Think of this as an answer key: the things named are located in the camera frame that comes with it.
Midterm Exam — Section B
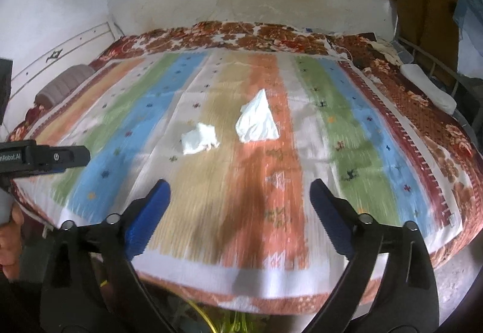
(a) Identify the metal bed frame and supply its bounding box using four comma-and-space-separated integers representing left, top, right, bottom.
392, 35, 483, 137

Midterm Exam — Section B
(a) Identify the grey pillow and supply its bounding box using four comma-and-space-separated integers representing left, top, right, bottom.
36, 64, 95, 107

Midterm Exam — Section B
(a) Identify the person's left hand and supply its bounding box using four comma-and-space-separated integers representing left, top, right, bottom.
0, 207, 24, 281

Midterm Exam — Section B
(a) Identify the blue plastic sheet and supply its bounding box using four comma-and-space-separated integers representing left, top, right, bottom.
453, 0, 483, 73

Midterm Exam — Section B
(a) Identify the white tissue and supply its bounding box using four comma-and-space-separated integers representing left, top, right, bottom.
181, 123, 220, 155
236, 88, 280, 143

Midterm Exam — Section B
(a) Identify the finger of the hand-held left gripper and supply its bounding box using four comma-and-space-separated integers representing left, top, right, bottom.
37, 146, 91, 171

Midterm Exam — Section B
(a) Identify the white rolled cloth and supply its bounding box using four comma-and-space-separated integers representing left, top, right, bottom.
400, 63, 457, 115

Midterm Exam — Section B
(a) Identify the white bed headboard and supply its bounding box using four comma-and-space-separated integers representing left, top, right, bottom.
8, 21, 125, 107

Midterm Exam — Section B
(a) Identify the black panel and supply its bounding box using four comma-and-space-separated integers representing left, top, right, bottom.
0, 57, 13, 126

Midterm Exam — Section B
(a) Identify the striped snowflake blanket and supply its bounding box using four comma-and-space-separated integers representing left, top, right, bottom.
15, 50, 465, 311

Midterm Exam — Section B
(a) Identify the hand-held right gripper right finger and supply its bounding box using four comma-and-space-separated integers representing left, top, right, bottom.
305, 179, 440, 333

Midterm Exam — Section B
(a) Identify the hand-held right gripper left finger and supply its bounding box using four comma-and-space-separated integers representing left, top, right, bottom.
40, 179, 171, 333

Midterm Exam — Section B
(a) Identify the red floral bedspread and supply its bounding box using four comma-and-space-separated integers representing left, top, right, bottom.
8, 21, 483, 269

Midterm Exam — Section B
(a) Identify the white crumpled cloth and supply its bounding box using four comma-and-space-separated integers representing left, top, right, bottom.
368, 39, 401, 62

